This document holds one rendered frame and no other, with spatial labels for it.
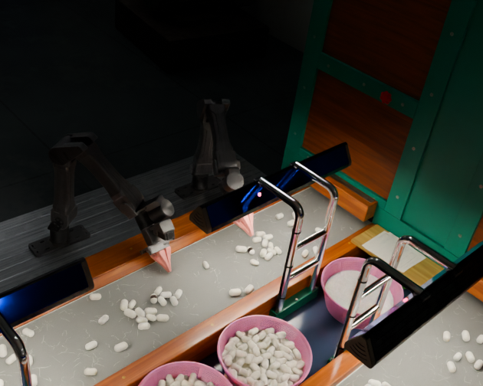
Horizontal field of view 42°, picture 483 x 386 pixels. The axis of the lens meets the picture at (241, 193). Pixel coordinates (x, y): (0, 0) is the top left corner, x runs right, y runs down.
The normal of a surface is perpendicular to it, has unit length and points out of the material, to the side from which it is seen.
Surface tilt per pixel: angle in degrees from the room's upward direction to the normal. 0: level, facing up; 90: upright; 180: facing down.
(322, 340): 0
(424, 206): 90
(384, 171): 90
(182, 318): 0
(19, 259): 0
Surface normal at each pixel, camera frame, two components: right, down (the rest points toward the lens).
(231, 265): 0.12, -0.80
